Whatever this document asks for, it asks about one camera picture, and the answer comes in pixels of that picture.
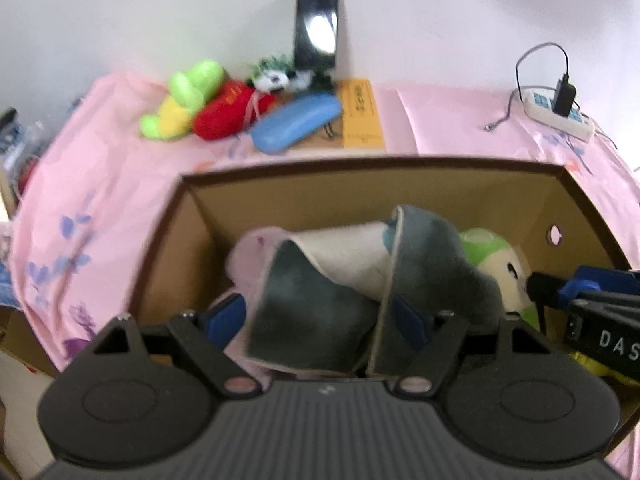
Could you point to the green plush toy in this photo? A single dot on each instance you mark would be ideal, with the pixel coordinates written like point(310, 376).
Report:
point(495, 260)

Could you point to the black phone stand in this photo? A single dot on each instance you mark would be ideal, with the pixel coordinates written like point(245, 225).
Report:
point(320, 82)

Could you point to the yellow book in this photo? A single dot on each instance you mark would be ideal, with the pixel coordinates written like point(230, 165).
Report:
point(362, 115)

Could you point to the brown cardboard box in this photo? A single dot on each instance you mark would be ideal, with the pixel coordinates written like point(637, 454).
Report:
point(350, 195)

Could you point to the blue glasses case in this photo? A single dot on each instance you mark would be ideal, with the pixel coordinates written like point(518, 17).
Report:
point(295, 120)

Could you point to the yellow and green plush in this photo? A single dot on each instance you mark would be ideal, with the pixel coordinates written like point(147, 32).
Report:
point(175, 110)

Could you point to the pink printed bedsheet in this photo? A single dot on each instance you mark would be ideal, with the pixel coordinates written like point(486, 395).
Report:
point(125, 185)

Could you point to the red plush toy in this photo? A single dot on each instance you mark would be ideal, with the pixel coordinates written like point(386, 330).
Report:
point(220, 115)

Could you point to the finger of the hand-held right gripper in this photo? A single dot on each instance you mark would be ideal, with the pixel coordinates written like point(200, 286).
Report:
point(575, 287)

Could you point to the black phone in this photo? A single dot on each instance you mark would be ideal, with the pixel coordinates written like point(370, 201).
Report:
point(315, 25)

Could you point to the black charger plug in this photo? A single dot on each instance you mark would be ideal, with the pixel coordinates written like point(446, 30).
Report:
point(563, 97)

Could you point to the white power strip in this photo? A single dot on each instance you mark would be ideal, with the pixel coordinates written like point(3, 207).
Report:
point(540, 107)

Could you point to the panda plush toy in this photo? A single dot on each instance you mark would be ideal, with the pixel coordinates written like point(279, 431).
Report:
point(270, 80)

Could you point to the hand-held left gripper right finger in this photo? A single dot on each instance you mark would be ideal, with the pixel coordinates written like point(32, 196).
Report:
point(412, 325)

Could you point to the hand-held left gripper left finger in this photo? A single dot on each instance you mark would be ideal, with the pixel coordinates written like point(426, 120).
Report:
point(225, 322)

